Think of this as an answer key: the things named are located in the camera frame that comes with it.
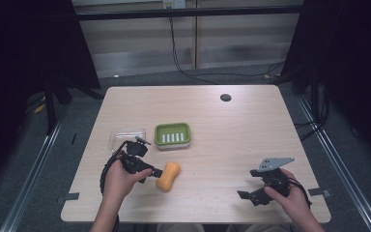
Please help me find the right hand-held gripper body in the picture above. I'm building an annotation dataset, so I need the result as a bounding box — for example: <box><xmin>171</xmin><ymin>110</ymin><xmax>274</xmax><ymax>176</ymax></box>
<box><xmin>249</xmin><ymin>157</ymin><xmax>296</xmax><ymax>198</ymax></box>

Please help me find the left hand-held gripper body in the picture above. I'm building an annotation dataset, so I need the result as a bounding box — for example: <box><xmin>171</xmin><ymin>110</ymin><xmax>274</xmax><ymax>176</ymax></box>
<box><xmin>119</xmin><ymin>136</ymin><xmax>156</xmax><ymax>185</ymax></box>

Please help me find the person's left hand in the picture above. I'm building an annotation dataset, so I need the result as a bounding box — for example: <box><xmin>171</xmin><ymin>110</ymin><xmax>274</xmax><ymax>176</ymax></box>
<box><xmin>101</xmin><ymin>158</ymin><xmax>154</xmax><ymax>207</ymax></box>

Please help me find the person's right hand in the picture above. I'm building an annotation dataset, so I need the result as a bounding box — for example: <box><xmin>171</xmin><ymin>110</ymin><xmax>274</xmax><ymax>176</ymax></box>
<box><xmin>263</xmin><ymin>167</ymin><xmax>312</xmax><ymax>223</ymax></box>

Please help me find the clear plastic box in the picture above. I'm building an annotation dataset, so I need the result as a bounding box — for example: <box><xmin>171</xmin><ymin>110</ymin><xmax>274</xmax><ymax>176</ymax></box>
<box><xmin>107</xmin><ymin>128</ymin><xmax>148</xmax><ymax>153</ymax></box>

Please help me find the green soap dish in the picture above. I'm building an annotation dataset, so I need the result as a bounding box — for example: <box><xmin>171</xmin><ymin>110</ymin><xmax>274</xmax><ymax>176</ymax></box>
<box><xmin>154</xmin><ymin>122</ymin><xmax>192</xmax><ymax>151</ymax></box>

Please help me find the grey tape strip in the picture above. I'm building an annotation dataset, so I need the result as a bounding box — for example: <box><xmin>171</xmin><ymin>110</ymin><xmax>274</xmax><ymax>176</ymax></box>
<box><xmin>307</xmin><ymin>188</ymin><xmax>332</xmax><ymax>198</ymax></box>
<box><xmin>56</xmin><ymin>191</ymin><xmax>81</xmax><ymax>205</ymax></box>

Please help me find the black stand leg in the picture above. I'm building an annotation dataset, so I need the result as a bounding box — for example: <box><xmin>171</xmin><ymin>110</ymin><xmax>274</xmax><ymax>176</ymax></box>
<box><xmin>43</xmin><ymin>80</ymin><xmax>59</xmax><ymax>135</ymax></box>

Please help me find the black curtain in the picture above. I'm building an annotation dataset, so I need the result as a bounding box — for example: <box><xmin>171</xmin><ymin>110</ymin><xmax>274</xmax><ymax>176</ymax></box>
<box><xmin>279</xmin><ymin>0</ymin><xmax>371</xmax><ymax>168</ymax></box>
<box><xmin>0</xmin><ymin>0</ymin><xmax>102</xmax><ymax>194</ymax></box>

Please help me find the black horizontal bar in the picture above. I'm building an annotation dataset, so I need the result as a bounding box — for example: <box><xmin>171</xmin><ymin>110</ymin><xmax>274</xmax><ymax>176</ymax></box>
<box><xmin>75</xmin><ymin>4</ymin><xmax>304</xmax><ymax>21</ymax></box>

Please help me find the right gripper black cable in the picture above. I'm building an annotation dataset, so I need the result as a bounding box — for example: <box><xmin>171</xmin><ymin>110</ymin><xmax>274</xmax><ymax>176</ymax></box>
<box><xmin>288</xmin><ymin>177</ymin><xmax>313</xmax><ymax>208</ymax></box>

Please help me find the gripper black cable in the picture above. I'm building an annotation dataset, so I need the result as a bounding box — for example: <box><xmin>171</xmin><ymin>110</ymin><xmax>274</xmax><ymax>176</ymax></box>
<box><xmin>99</xmin><ymin>140</ymin><xmax>129</xmax><ymax>196</ymax></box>
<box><xmin>288</xmin><ymin>177</ymin><xmax>313</xmax><ymax>208</ymax></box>

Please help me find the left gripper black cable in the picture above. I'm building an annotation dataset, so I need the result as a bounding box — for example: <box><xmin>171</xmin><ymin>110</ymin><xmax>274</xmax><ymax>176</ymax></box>
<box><xmin>99</xmin><ymin>140</ymin><xmax>129</xmax><ymax>196</ymax></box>

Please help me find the metal floor rail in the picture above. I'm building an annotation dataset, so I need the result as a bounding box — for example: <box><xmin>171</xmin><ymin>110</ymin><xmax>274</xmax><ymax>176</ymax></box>
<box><xmin>0</xmin><ymin>110</ymin><xmax>66</xmax><ymax>232</ymax></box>
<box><xmin>296</xmin><ymin>96</ymin><xmax>371</xmax><ymax>232</ymax></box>

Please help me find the bundle of black floor cables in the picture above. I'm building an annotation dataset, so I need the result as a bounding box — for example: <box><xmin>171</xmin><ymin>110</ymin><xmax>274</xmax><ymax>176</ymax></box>
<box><xmin>293</xmin><ymin>86</ymin><xmax>331</xmax><ymax>142</ymax></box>

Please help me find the black wall cable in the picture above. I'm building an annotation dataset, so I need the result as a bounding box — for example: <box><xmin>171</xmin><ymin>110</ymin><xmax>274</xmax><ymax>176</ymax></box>
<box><xmin>168</xmin><ymin>8</ymin><xmax>286</xmax><ymax>85</ymax></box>

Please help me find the white wall socket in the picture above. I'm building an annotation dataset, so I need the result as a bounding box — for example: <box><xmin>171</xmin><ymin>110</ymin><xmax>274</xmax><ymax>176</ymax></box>
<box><xmin>161</xmin><ymin>0</ymin><xmax>186</xmax><ymax>10</ymax></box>

